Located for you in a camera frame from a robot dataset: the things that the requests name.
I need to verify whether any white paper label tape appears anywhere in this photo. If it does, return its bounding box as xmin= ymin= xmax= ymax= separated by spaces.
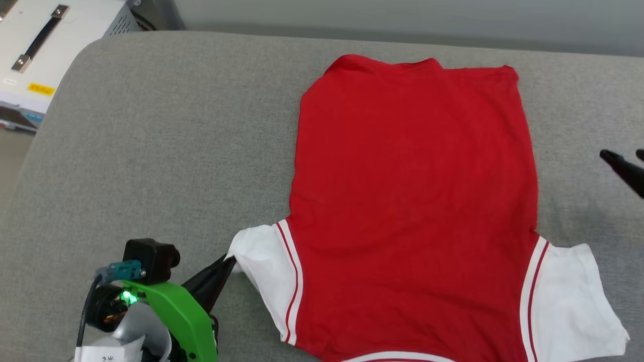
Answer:
xmin=75 ymin=337 xmax=146 ymax=362

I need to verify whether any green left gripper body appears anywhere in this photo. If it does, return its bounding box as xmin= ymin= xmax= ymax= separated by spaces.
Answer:
xmin=121 ymin=281 xmax=219 ymax=362

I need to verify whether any thin black cable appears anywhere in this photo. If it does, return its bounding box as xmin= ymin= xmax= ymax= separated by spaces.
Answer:
xmin=75 ymin=274 xmax=104 ymax=362

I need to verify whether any grey device behind case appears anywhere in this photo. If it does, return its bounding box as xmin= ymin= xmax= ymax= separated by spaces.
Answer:
xmin=126 ymin=0 xmax=186 ymax=32

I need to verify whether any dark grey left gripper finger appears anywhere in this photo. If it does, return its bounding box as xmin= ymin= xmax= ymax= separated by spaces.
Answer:
xmin=194 ymin=256 xmax=237 ymax=315
xmin=181 ymin=255 xmax=230 ymax=298

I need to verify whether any red and white jersey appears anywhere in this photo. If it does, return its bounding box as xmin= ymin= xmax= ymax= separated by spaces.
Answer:
xmin=229 ymin=54 xmax=630 ymax=362

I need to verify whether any white equipment case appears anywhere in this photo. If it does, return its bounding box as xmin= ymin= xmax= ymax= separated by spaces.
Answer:
xmin=0 ymin=0 xmax=134 ymax=132

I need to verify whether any black strap case handle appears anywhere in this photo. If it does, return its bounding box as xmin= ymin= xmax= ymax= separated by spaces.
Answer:
xmin=11 ymin=4 xmax=70 ymax=73

